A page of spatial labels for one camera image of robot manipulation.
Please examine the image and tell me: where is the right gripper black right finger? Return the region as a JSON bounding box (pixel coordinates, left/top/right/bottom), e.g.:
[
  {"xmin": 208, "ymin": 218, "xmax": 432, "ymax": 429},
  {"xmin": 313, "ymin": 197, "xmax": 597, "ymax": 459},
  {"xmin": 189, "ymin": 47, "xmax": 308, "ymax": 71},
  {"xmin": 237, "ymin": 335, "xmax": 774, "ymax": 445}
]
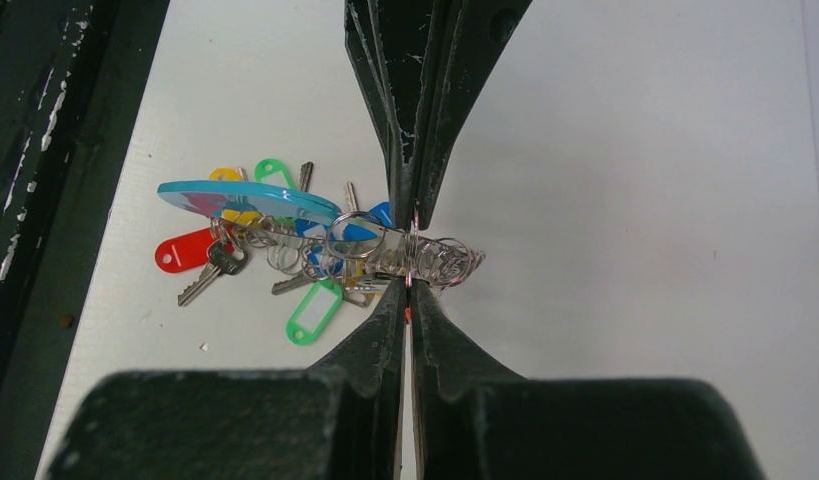
[{"xmin": 408, "ymin": 282, "xmax": 764, "ymax": 479}]

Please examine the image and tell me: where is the black mounting base rail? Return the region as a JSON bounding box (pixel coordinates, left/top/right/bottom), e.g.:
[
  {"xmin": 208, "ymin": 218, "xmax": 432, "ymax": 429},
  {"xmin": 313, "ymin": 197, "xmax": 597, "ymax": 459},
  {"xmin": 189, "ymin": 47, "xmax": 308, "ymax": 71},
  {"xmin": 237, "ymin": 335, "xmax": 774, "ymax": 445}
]
[{"xmin": 0, "ymin": 1, "xmax": 169, "ymax": 479}]

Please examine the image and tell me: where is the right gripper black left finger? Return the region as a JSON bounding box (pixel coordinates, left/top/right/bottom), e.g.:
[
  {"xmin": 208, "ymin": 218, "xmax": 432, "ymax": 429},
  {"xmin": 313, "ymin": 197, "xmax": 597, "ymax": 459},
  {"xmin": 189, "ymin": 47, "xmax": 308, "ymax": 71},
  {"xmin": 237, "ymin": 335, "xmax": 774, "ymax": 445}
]
[{"xmin": 44, "ymin": 281, "xmax": 407, "ymax": 479}]

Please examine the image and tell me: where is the blue keyring with keys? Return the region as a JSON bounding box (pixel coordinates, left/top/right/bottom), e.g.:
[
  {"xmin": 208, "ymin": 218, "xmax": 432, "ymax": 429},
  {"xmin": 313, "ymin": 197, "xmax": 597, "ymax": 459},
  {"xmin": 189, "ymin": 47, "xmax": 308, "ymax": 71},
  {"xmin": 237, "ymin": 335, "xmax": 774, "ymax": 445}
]
[{"xmin": 155, "ymin": 158, "xmax": 485, "ymax": 345}]

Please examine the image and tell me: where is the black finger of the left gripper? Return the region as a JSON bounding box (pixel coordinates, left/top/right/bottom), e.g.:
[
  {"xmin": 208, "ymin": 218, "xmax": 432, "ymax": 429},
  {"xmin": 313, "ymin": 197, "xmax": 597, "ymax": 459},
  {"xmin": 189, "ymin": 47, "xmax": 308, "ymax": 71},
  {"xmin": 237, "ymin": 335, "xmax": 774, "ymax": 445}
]
[
  {"xmin": 414, "ymin": 1, "xmax": 531, "ymax": 230},
  {"xmin": 345, "ymin": 1, "xmax": 423, "ymax": 229}
]

